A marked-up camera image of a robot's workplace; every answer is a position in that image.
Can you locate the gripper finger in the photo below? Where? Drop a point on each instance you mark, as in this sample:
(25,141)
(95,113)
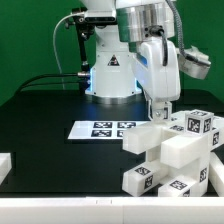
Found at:
(155,110)

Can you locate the white left fence rail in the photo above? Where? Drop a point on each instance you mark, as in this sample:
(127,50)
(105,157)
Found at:
(5,165)

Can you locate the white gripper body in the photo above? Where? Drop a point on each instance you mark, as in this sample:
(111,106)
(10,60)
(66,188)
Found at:
(161,83)

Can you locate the white chair back frame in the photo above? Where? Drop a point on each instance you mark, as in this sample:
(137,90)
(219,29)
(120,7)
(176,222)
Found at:
(178,148)

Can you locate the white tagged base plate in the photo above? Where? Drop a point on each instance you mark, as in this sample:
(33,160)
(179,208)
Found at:
(109,130)

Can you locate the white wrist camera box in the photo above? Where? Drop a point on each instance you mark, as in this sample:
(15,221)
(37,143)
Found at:
(199,69)

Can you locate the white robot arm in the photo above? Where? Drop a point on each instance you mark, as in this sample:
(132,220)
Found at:
(133,53)

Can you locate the black camera on stand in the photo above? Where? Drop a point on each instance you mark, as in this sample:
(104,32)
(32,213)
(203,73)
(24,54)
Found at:
(85,27)

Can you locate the white tagged cube nut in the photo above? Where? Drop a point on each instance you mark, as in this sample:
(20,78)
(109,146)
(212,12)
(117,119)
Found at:
(198,121)
(167,111)

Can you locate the white front fence rail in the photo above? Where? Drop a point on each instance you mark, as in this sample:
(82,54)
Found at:
(112,210)

